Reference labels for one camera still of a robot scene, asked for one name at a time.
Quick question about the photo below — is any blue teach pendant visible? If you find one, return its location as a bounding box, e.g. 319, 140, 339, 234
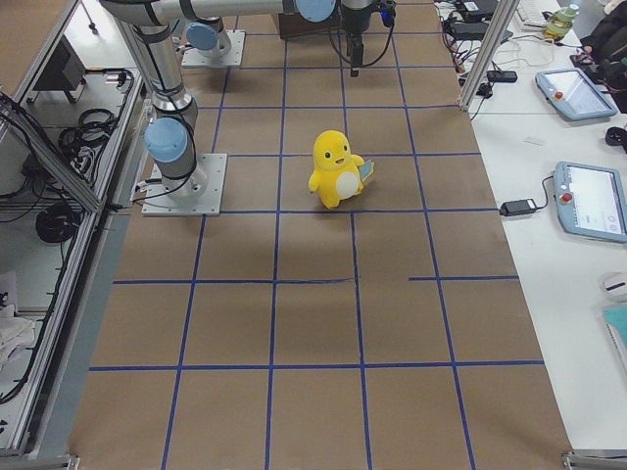
554, 162, 626, 244
535, 69, 618, 120

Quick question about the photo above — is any blue teach pendant far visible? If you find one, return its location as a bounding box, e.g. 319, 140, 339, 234
535, 69, 618, 120

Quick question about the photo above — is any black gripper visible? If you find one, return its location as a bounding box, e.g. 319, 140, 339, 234
341, 7, 372, 77

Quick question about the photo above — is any white crumpled cloth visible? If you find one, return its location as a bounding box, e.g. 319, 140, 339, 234
0, 271, 36, 376

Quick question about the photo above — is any aluminium frame post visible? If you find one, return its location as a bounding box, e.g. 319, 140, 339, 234
458, 0, 519, 111

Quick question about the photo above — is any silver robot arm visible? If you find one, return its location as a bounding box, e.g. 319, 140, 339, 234
185, 17, 231, 59
101, 0, 396, 134

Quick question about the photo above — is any yellow plush toy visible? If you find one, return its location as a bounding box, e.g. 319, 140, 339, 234
308, 130, 374, 210

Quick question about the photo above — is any black power adapter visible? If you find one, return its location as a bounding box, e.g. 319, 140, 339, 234
499, 199, 539, 217

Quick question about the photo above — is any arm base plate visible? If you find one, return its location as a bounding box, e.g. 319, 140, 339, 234
181, 26, 245, 69
141, 154, 227, 216

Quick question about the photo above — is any blue teach pendant near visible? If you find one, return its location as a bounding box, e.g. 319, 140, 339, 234
554, 162, 626, 244

